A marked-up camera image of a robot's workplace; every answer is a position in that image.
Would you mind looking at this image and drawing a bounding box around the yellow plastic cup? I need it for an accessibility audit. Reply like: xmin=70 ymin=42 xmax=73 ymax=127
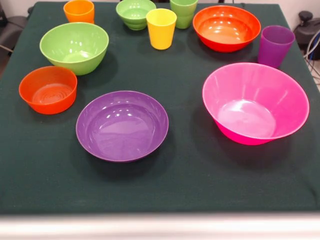
xmin=145 ymin=8 xmax=178 ymax=50

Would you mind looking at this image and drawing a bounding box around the pink plastic bowl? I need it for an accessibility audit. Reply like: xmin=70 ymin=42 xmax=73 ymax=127
xmin=202 ymin=62 xmax=310 ymax=146

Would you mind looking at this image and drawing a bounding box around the large green plastic bowl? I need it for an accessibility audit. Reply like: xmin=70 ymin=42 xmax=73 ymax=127
xmin=39 ymin=22 xmax=110 ymax=76

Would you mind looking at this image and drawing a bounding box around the grey office chair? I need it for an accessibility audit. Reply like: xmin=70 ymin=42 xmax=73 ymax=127
xmin=0 ymin=14 xmax=30 ymax=53

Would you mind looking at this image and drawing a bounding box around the orange plastic cup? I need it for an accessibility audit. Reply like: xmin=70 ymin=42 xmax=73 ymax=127
xmin=63 ymin=0 xmax=95 ymax=25

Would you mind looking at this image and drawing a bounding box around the black chair base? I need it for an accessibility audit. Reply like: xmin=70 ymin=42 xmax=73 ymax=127
xmin=293 ymin=11 xmax=320 ymax=46

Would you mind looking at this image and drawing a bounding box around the green plastic cup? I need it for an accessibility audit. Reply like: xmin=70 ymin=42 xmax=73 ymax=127
xmin=169 ymin=0 xmax=199 ymax=30

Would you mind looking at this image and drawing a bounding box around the purple plastic bowl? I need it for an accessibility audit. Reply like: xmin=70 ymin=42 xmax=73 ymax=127
xmin=75 ymin=90 xmax=170 ymax=163

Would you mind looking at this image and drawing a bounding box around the small red-orange plastic bowl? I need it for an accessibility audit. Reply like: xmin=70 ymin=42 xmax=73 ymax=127
xmin=18 ymin=65 xmax=78 ymax=115

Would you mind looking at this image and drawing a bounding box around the large red-orange plastic bowl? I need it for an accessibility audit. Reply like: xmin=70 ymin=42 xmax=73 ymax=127
xmin=192 ymin=5 xmax=262 ymax=53

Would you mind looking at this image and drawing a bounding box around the dark green tablecloth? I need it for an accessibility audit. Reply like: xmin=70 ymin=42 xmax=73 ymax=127
xmin=0 ymin=1 xmax=320 ymax=215

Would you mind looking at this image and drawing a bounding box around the purple plastic cup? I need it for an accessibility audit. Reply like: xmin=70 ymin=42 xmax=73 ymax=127
xmin=257 ymin=25 xmax=296 ymax=69

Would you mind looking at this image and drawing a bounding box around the small green plastic bowl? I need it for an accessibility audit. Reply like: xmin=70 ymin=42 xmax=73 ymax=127
xmin=115 ymin=0 xmax=157 ymax=31

